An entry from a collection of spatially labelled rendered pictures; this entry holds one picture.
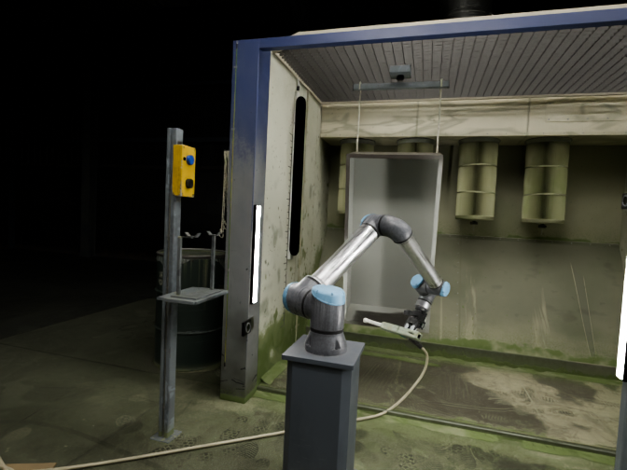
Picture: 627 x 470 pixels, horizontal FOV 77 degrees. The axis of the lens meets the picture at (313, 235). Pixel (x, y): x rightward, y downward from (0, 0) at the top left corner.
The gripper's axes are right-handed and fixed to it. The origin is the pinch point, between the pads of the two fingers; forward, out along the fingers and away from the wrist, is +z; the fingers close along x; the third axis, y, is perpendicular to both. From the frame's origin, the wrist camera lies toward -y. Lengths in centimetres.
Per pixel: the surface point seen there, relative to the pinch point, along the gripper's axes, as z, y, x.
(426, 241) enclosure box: -75, 6, 26
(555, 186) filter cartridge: -183, 77, -6
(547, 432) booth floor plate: 8, 76, -57
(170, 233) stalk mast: 26, -142, 41
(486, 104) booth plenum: -216, 2, 31
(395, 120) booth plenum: -180, -33, 90
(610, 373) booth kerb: -69, 171, -45
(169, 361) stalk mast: 81, -103, 44
